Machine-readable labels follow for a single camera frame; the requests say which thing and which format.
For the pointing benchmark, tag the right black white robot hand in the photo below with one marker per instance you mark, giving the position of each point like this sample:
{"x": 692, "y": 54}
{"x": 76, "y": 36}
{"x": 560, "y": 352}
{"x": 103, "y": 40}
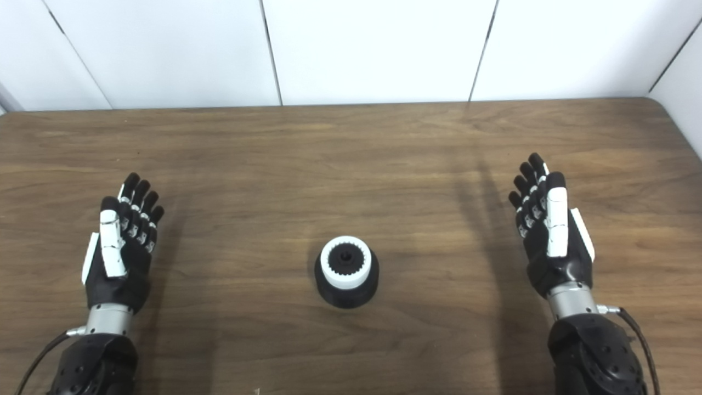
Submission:
{"x": 559, "y": 274}

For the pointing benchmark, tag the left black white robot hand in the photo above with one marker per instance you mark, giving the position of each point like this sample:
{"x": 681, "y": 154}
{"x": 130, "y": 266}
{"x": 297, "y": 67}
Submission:
{"x": 118, "y": 291}

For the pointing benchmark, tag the round black plastic part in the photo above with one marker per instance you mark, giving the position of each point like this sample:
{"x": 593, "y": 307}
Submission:
{"x": 346, "y": 299}

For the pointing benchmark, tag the grey wall corner post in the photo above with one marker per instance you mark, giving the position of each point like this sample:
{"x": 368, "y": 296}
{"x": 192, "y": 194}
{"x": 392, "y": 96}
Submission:
{"x": 6, "y": 101}

